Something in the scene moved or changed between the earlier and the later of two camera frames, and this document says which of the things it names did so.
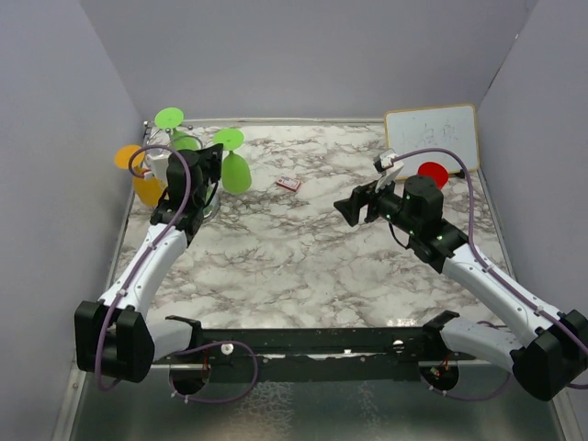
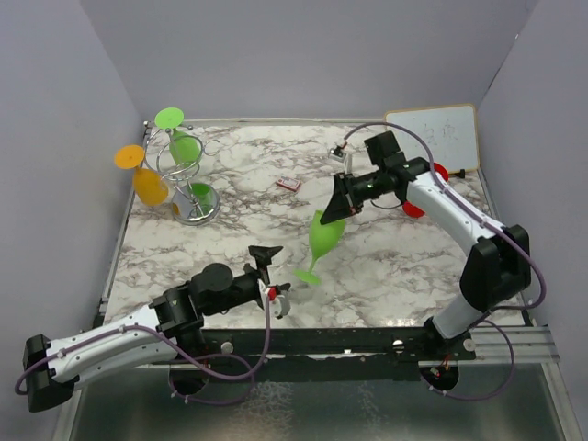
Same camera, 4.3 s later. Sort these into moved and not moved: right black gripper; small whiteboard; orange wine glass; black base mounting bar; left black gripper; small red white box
Moved: left black gripper; right black gripper
Not moved: small red white box; black base mounting bar; small whiteboard; orange wine glass
